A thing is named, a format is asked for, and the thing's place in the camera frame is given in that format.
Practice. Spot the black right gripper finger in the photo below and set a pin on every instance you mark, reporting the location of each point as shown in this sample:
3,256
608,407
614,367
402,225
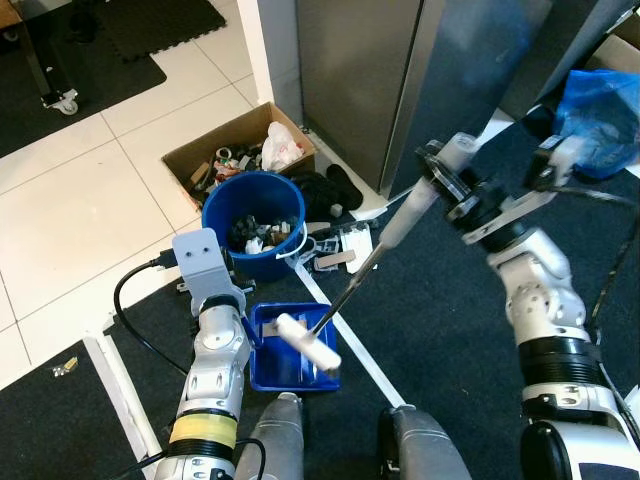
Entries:
464,204
434,168

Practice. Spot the blue plastic dustpan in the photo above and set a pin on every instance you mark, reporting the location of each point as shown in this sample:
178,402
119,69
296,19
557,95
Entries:
275,370

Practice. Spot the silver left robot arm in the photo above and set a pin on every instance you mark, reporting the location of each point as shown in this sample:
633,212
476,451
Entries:
215,370

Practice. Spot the short white floor tape strip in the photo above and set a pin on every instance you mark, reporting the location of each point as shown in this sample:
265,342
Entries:
115,390

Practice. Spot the long white floor tape strip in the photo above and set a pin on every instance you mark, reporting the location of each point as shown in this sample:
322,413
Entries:
370,360

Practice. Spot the small black floor mat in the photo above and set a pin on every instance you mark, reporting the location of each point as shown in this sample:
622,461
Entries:
50,430

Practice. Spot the dark floor rug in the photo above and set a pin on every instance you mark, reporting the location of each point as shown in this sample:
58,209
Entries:
100,90

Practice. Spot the large black floor mat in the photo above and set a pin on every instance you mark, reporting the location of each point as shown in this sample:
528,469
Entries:
345,440

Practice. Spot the blue plastic bucket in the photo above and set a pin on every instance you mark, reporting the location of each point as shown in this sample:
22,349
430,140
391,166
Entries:
255,265

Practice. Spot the stainless steel fridge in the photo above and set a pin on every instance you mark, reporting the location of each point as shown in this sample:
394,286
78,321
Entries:
400,70

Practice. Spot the black clothing pile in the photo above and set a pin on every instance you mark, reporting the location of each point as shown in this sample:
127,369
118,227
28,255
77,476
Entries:
330,190

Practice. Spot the white paper scraps pile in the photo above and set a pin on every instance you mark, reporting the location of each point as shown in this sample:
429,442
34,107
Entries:
345,245

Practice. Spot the open cardboard box with junk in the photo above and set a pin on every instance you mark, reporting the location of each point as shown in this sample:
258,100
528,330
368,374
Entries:
200,150

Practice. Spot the blue plastic bag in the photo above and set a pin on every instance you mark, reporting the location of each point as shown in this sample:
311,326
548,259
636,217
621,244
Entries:
600,120

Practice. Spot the small gold object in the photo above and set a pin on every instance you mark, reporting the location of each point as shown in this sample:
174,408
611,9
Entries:
65,368

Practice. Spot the white plastic bag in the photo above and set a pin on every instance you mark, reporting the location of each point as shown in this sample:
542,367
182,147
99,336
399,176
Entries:
282,148

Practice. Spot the grey robot left leg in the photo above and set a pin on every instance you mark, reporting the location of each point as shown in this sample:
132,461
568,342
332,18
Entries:
272,440

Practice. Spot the grey robot leg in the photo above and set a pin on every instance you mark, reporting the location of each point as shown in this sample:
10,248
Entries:
272,440
420,450

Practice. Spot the grey robot right leg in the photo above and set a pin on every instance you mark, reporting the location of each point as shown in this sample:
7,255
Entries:
420,450

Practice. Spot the black rolling cart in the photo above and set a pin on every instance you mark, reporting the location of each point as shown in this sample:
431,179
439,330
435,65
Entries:
45,70

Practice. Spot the black textured foam mat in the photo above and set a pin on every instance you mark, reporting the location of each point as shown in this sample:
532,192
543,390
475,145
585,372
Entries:
160,25

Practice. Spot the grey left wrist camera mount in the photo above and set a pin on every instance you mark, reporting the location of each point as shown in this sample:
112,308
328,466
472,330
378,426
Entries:
205,265

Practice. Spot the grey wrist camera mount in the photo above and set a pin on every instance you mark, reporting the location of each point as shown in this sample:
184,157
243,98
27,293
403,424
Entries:
560,165
205,265

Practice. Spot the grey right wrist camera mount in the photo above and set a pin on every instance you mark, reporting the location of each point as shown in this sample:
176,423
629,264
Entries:
560,165

